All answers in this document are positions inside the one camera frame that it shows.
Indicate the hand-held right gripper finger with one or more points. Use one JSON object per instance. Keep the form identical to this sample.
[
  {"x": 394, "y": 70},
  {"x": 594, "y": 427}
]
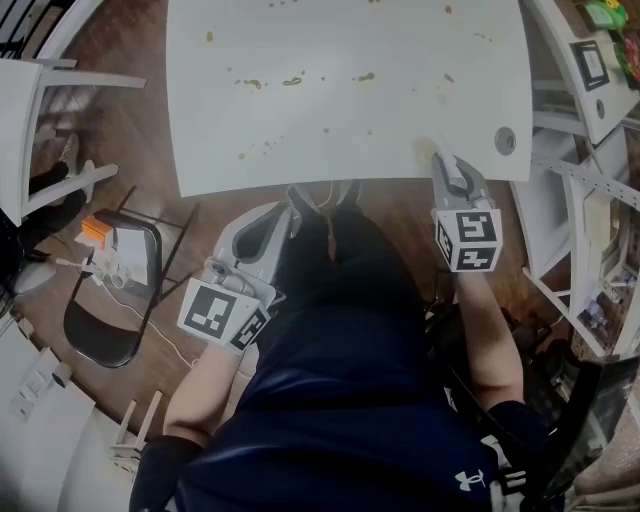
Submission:
[
  {"x": 480, "y": 187},
  {"x": 444, "y": 190}
]

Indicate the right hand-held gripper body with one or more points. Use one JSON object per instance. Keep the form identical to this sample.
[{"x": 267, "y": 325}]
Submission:
[{"x": 470, "y": 240}]

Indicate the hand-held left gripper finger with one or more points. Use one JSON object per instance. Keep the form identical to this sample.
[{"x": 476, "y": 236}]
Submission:
[
  {"x": 285, "y": 245},
  {"x": 229, "y": 242}
]

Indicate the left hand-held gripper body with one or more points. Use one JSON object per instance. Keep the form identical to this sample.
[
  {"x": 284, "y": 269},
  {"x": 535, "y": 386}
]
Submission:
[{"x": 212, "y": 312}]

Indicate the white wiping cloth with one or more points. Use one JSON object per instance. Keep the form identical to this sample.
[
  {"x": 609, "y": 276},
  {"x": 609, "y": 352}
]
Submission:
[{"x": 445, "y": 150}]

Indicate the person's left forearm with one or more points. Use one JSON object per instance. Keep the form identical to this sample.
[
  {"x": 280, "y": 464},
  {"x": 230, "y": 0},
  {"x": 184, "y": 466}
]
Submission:
[{"x": 205, "y": 395}]

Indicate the person's right forearm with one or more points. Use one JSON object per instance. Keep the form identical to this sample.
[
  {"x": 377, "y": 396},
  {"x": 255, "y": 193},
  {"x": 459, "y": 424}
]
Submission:
[{"x": 487, "y": 340}]

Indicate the white stained table top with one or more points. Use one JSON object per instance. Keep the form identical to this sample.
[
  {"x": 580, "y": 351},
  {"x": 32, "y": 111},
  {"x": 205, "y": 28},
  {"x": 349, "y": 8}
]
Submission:
[{"x": 350, "y": 120}]

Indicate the person's left shoe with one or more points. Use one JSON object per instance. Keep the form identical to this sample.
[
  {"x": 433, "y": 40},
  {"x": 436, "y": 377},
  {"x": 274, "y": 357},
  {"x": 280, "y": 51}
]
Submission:
[{"x": 302, "y": 200}]

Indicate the person's shoe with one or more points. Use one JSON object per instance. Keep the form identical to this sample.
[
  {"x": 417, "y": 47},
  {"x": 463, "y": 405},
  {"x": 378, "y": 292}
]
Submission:
[
  {"x": 350, "y": 192},
  {"x": 302, "y": 200}
]

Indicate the person's black trousers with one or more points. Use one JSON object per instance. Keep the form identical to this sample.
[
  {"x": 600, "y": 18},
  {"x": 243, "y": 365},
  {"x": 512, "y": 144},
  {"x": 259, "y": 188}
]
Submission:
[{"x": 350, "y": 270}]

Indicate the white shelf unit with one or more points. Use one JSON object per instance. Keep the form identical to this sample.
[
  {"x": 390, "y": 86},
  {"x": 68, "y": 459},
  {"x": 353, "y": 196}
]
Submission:
[{"x": 545, "y": 225}]

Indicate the person's right shoe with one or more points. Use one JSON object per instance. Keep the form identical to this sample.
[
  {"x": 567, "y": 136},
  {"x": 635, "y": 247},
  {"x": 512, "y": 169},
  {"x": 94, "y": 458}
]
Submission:
[{"x": 350, "y": 192}]

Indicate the white papers on chair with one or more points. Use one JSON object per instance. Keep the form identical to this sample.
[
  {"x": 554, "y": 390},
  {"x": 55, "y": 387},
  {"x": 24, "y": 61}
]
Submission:
[{"x": 131, "y": 250}]

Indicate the black folding chair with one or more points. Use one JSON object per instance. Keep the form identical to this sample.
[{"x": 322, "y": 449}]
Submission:
[{"x": 100, "y": 335}]

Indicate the orange box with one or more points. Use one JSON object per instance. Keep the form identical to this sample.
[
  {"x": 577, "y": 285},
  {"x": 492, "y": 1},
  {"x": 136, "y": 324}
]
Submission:
[{"x": 95, "y": 234}]

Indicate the white desk with grommet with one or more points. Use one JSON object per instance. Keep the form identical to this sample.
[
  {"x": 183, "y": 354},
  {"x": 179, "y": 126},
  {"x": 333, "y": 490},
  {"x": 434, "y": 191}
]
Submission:
[{"x": 565, "y": 65}]

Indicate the white wooden stool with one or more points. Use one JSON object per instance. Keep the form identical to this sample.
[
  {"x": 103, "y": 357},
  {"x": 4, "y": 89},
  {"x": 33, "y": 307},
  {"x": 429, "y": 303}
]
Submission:
[{"x": 130, "y": 440}]

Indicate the black framed picture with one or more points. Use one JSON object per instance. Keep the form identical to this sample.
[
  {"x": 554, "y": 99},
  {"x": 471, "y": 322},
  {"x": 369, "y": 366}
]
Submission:
[{"x": 591, "y": 66}]

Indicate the person's navy shirt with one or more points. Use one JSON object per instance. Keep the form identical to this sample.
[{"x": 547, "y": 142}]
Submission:
[{"x": 350, "y": 410}]

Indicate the black office chair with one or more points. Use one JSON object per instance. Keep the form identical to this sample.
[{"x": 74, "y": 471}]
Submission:
[{"x": 585, "y": 400}]

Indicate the small white side table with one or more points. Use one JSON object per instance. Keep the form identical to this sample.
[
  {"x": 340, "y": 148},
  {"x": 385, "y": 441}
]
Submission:
[{"x": 15, "y": 140}]

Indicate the black stair railing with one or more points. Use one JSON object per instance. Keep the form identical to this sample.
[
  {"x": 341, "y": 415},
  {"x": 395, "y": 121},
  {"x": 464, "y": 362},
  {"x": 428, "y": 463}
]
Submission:
[{"x": 20, "y": 25}]

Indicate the small white camera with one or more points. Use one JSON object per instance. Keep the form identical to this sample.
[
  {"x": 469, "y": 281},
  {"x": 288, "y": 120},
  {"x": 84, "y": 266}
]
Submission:
[{"x": 61, "y": 375}]

